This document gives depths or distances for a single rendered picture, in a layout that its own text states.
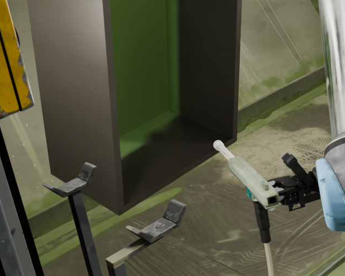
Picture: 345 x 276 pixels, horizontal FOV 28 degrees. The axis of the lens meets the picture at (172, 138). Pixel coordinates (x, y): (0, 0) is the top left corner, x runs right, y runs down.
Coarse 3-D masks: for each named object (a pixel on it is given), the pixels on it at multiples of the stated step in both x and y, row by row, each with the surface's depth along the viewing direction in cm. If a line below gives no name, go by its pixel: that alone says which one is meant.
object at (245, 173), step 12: (216, 144) 230; (228, 156) 219; (240, 156) 215; (240, 168) 207; (252, 168) 205; (240, 180) 207; (252, 180) 197; (264, 180) 196; (252, 192) 197; (264, 192) 189; (276, 192) 188; (264, 204) 189; (276, 204) 190; (264, 216) 202; (264, 228) 203; (264, 240) 205
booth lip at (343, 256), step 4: (340, 252) 252; (344, 252) 252; (336, 256) 250; (340, 256) 250; (344, 256) 250; (332, 260) 249; (336, 260) 248; (340, 260) 249; (344, 260) 251; (324, 264) 247; (328, 264) 247; (332, 264) 247; (336, 264) 248; (340, 264) 250; (320, 268) 245; (324, 268) 245; (328, 268) 245; (332, 268) 247; (316, 272) 244; (320, 272) 244; (324, 272) 244; (328, 272) 246
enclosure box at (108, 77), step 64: (64, 0) 193; (128, 0) 237; (192, 0) 242; (64, 64) 206; (128, 64) 249; (192, 64) 256; (64, 128) 221; (128, 128) 262; (192, 128) 264; (128, 192) 230
